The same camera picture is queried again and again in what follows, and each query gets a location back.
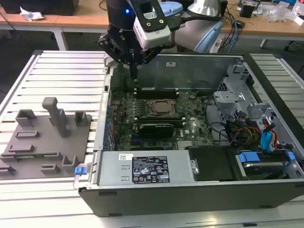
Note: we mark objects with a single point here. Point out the clear plastic bags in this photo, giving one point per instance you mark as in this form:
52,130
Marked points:
280,10

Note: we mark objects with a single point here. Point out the wooden desk white frame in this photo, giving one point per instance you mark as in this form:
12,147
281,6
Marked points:
83,20

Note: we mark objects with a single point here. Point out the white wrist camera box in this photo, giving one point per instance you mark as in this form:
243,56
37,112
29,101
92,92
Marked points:
154,38

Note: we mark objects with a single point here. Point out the black open PC case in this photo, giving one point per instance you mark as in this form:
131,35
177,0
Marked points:
190,202

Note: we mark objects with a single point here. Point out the silver metal drive cage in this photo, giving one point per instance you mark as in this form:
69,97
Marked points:
228,97

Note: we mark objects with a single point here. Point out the round coin battery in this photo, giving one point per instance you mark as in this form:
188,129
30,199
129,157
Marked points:
192,96

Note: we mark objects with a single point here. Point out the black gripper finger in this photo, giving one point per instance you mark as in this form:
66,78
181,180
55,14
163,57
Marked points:
111,48
149,55

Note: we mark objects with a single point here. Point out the silver CPU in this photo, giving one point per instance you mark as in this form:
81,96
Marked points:
164,107

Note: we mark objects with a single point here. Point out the blue disk carrier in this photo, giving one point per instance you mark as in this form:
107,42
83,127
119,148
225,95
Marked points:
248,158

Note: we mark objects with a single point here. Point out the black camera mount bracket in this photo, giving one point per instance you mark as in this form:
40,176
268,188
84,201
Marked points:
152,7

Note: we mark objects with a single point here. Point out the black computer tower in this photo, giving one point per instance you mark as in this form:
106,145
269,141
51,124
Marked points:
224,8

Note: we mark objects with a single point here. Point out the grey case corner latch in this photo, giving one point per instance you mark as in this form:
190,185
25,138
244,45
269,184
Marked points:
109,62

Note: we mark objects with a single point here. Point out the crumpled white paper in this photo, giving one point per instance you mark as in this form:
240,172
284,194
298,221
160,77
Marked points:
31,14

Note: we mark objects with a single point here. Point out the grey parts rack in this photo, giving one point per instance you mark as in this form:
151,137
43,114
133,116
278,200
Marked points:
47,142

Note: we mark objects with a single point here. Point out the silver hard disk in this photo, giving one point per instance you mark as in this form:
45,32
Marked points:
261,166

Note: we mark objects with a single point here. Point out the black plastic shroud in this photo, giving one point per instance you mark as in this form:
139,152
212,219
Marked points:
213,164

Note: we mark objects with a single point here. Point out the large black box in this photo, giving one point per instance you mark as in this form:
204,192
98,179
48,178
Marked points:
47,7

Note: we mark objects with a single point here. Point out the black graphics card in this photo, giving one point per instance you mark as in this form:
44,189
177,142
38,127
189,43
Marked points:
156,130

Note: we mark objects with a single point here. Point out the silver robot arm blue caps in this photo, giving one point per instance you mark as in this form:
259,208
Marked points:
190,35

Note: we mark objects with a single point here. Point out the green motherboard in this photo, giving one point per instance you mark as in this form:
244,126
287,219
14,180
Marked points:
190,118

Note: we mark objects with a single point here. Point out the blue case latch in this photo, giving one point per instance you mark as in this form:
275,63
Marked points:
79,171

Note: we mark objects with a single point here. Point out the black RAM slot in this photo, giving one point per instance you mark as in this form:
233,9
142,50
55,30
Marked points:
159,118
156,95

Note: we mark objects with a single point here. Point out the small black box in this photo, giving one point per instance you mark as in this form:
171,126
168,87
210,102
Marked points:
247,10

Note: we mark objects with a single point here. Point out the silver power supply unit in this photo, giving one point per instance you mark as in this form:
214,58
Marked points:
111,166

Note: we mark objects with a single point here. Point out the silver finned heat sink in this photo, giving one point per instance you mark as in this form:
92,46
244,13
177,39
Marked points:
185,145

